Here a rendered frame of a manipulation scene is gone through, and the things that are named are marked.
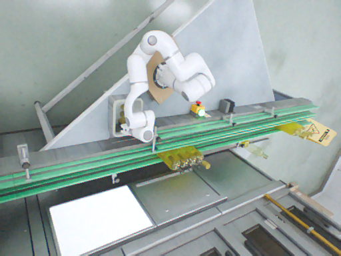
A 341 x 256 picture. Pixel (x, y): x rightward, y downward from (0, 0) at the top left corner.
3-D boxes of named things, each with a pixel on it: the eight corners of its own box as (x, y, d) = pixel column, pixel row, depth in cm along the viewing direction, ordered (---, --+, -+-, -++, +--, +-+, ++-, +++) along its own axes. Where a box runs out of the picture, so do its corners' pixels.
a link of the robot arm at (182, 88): (168, 82, 123) (187, 93, 112) (188, 68, 126) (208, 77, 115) (174, 97, 130) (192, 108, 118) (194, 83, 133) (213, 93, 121)
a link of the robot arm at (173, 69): (162, 62, 118) (188, 45, 122) (188, 103, 125) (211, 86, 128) (168, 59, 109) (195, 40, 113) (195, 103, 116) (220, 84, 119)
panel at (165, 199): (46, 211, 120) (60, 271, 96) (45, 207, 119) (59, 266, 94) (192, 168, 167) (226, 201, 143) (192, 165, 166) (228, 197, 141)
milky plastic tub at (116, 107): (108, 131, 145) (113, 138, 139) (108, 95, 135) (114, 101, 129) (134, 127, 154) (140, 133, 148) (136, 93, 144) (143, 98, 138)
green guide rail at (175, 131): (152, 133, 147) (159, 139, 141) (153, 131, 147) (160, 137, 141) (311, 105, 238) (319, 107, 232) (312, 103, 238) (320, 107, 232)
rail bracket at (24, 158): (18, 161, 122) (23, 189, 106) (12, 131, 114) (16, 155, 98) (30, 159, 125) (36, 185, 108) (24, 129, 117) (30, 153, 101)
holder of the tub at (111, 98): (108, 138, 148) (112, 145, 142) (108, 95, 135) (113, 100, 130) (134, 134, 157) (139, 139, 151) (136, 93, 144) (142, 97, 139)
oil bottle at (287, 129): (272, 126, 219) (302, 141, 198) (274, 121, 216) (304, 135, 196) (276, 125, 222) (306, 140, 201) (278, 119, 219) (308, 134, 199)
